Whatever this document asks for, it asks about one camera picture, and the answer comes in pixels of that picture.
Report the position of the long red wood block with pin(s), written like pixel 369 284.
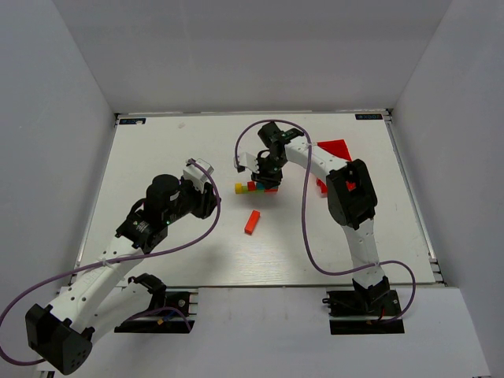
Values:
pixel 252 222

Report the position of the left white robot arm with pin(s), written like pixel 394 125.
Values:
pixel 64 331

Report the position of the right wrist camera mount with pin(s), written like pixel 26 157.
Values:
pixel 245 161

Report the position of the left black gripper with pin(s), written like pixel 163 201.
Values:
pixel 209 201

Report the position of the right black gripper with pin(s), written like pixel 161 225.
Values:
pixel 266 178

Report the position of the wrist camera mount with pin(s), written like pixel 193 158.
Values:
pixel 245 161
pixel 198 176

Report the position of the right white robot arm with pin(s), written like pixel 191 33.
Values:
pixel 351 202

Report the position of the red plastic bin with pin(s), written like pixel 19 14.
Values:
pixel 338 149

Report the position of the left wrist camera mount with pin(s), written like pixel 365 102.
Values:
pixel 198 176

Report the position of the right blue corner label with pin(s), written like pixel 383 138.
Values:
pixel 369 116

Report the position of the small red wood cube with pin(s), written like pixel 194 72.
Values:
pixel 251 186

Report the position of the left blue corner label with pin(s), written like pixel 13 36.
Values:
pixel 132 121

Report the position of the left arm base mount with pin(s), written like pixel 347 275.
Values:
pixel 168 311

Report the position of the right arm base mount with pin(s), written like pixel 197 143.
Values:
pixel 348 316

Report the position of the blue corner label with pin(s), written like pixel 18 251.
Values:
pixel 132 121
pixel 369 116

